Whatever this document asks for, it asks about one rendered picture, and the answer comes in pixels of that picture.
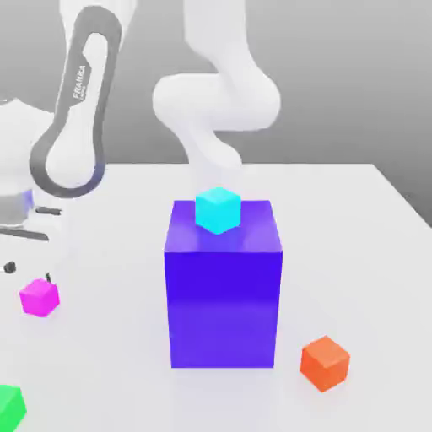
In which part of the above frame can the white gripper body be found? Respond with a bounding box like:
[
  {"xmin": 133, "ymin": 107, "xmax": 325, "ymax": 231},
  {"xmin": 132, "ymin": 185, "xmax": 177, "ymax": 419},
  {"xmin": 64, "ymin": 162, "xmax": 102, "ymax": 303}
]
[{"xmin": 0, "ymin": 220, "xmax": 68, "ymax": 275}]

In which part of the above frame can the small cyan cube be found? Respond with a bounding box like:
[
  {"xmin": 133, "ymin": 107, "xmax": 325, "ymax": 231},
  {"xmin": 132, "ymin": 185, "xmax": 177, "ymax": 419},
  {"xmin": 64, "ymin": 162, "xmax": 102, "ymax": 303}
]
[{"xmin": 194, "ymin": 186, "xmax": 242, "ymax": 235}]

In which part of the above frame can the large purple box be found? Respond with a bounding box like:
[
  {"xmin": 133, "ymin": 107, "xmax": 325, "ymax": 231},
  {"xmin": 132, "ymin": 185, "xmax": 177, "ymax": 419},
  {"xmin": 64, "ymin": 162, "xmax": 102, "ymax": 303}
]
[{"xmin": 164, "ymin": 199, "xmax": 284, "ymax": 370}]

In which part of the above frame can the small green cube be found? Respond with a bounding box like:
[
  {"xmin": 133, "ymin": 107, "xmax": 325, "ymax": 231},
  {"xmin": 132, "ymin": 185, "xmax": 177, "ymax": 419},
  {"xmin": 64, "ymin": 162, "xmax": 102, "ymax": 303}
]
[{"xmin": 0, "ymin": 384, "xmax": 28, "ymax": 432}]

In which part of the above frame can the small magenta cube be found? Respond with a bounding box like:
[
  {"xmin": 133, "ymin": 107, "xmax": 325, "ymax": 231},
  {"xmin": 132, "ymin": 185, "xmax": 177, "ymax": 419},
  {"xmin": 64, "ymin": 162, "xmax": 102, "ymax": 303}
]
[{"xmin": 19, "ymin": 278, "xmax": 61, "ymax": 318}]

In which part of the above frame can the small orange cube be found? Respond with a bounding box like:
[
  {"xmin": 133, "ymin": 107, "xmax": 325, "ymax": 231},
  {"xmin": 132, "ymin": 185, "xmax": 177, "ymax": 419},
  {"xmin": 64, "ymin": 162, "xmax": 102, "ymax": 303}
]
[{"xmin": 299, "ymin": 334, "xmax": 351, "ymax": 393}]

